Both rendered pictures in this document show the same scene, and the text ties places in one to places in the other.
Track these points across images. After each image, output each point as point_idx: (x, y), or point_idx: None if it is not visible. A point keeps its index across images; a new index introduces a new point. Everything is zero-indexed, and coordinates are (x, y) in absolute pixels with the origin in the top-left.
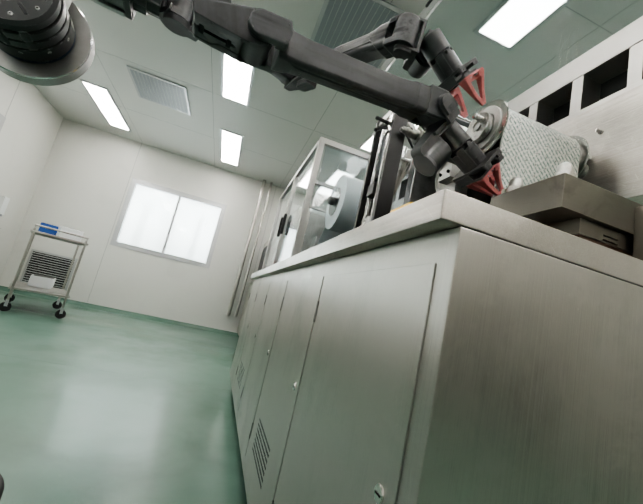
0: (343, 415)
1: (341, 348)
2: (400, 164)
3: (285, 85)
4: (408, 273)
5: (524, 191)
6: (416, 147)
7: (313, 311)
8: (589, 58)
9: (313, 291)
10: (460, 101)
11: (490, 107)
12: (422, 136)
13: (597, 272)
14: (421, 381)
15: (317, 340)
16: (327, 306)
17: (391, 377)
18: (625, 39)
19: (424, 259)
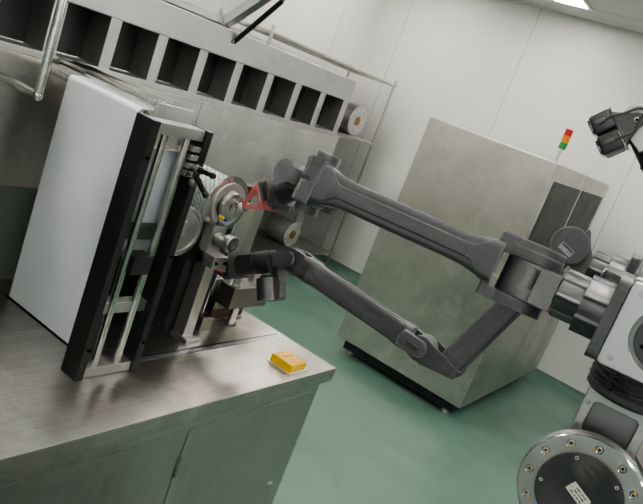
0: (239, 487)
1: (233, 462)
2: None
3: (309, 201)
4: (297, 399)
5: (253, 291)
6: (282, 295)
7: (167, 470)
8: (178, 22)
9: (159, 454)
10: (253, 195)
11: (239, 187)
12: (280, 279)
13: None
14: (294, 436)
15: (187, 483)
16: (204, 450)
17: (280, 445)
18: (202, 36)
19: (305, 390)
